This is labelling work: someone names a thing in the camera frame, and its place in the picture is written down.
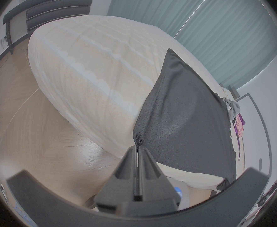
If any blue-green curtain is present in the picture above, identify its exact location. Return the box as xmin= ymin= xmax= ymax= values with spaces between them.
xmin=106 ymin=0 xmax=220 ymax=38
xmin=175 ymin=0 xmax=277 ymax=89

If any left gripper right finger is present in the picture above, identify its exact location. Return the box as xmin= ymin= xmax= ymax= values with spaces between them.
xmin=138 ymin=147 xmax=182 ymax=210

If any black dressing table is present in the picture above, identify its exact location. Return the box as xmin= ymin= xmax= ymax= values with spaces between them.
xmin=3 ymin=0 xmax=63 ymax=54

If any bed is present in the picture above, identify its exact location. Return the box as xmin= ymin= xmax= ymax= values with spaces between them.
xmin=28 ymin=14 xmax=271 ymax=193

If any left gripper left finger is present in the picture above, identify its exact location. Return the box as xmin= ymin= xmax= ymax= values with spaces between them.
xmin=95 ymin=145 xmax=138 ymax=213

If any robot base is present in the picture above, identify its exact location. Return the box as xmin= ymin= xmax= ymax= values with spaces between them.
xmin=85 ymin=178 xmax=191 ymax=212

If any black T-shirt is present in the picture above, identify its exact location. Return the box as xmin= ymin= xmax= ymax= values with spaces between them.
xmin=132 ymin=48 xmax=237 ymax=191

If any pile of clothes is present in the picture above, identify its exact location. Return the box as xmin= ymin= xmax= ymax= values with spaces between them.
xmin=232 ymin=114 xmax=246 ymax=161

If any white printed pillow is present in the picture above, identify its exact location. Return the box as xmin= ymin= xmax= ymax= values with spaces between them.
xmin=220 ymin=85 xmax=233 ymax=99

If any grey bedside table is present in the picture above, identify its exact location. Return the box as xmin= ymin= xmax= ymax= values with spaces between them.
xmin=229 ymin=87 xmax=240 ymax=99

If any grey knit garment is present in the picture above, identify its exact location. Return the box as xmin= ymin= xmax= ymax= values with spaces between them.
xmin=220 ymin=96 xmax=241 ymax=120

